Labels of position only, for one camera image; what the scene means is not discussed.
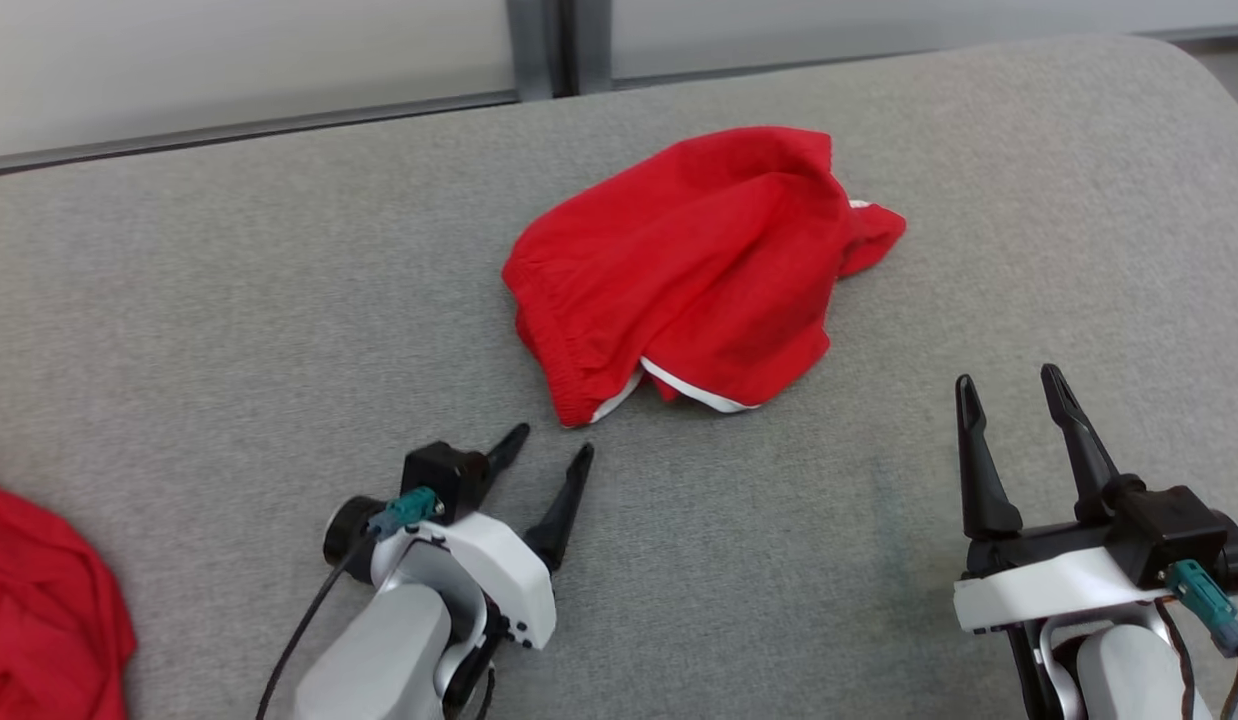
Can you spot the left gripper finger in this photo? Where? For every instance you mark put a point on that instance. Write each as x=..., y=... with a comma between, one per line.
x=501, y=458
x=567, y=510

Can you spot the grey wall base rail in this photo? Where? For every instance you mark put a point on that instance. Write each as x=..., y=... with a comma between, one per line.
x=229, y=133
x=679, y=77

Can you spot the red shorts with white trim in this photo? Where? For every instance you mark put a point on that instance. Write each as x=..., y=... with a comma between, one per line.
x=679, y=270

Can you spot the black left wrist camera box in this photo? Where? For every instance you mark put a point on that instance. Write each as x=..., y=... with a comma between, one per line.
x=444, y=475

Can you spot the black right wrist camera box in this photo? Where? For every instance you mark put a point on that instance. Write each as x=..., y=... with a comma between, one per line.
x=1169, y=525

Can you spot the crumpled red garment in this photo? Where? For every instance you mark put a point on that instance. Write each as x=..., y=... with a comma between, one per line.
x=39, y=620

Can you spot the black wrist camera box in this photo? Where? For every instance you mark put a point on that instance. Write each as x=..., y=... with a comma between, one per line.
x=444, y=475
x=1169, y=525

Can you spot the grey double partition post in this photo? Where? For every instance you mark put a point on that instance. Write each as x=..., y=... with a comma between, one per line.
x=529, y=50

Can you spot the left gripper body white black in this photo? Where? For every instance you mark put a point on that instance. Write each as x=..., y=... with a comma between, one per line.
x=499, y=570

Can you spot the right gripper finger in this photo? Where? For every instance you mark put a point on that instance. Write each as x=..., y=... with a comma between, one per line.
x=982, y=480
x=1087, y=455

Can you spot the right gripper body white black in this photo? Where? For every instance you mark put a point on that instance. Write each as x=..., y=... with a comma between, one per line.
x=1049, y=590

